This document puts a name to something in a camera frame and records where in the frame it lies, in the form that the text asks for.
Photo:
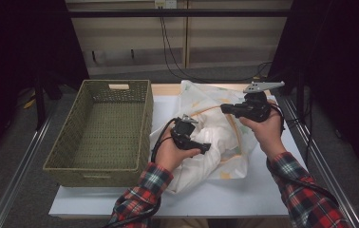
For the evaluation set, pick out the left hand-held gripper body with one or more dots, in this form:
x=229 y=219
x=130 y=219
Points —
x=184 y=131

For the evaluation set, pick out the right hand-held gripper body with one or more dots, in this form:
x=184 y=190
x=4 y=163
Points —
x=258 y=109

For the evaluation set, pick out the white pillow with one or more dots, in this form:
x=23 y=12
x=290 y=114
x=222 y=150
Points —
x=222 y=133

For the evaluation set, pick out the white leaf-print pillowcase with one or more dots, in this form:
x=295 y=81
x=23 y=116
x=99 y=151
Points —
x=199 y=177

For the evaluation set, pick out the green woven basket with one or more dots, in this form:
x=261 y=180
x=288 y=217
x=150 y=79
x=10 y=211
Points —
x=111 y=126

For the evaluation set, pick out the person's right hand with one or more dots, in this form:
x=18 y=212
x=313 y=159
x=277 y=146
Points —
x=269 y=134

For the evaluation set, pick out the person's left hand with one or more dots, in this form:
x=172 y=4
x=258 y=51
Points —
x=169 y=155

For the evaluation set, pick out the black metal stand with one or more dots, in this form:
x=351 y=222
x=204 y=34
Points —
x=300 y=88
x=40 y=98

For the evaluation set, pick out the black curtain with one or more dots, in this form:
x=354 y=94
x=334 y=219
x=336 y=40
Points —
x=342 y=63
x=9 y=47

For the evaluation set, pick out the yellow object on floor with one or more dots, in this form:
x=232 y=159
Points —
x=28 y=103

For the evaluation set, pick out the beige vertical wall post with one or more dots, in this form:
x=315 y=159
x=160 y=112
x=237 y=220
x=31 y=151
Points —
x=186 y=41

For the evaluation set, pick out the white wall socket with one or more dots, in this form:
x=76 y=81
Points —
x=165 y=3

